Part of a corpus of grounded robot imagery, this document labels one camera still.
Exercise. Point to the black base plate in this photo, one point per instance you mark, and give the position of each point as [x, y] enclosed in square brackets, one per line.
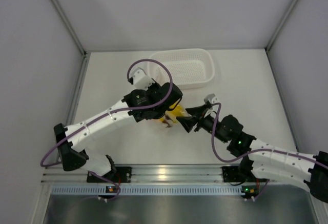
[122, 175]
[232, 175]

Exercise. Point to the aluminium mounting rail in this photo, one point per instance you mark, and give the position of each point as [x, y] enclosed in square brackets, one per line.
[152, 174]

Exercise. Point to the yellow fake banana bunch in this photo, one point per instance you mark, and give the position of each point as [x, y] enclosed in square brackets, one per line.
[176, 112]

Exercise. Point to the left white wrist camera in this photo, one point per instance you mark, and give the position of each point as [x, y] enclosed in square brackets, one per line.
[139, 79]

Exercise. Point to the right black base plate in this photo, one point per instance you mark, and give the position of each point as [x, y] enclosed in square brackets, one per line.
[232, 175]

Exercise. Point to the white perforated plastic basket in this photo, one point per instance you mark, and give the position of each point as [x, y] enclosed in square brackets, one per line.
[189, 68]

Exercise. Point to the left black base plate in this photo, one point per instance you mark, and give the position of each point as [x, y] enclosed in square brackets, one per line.
[122, 175]

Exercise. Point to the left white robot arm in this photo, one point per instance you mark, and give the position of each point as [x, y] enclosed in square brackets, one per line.
[75, 140]

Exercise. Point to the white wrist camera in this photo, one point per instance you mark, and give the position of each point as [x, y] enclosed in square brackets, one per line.
[139, 79]
[211, 100]

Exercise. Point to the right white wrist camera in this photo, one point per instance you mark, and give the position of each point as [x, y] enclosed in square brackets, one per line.
[211, 100]

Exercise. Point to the clear zip top bag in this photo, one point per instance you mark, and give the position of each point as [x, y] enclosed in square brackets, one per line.
[174, 113]

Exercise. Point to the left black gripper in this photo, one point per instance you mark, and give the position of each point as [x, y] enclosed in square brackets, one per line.
[154, 86]

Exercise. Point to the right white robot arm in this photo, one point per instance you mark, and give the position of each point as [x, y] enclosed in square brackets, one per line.
[258, 158]

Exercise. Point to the slotted grey cable duct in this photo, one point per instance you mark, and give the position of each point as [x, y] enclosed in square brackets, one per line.
[148, 190]

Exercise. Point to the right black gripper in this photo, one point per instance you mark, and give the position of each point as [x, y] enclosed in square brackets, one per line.
[189, 122]

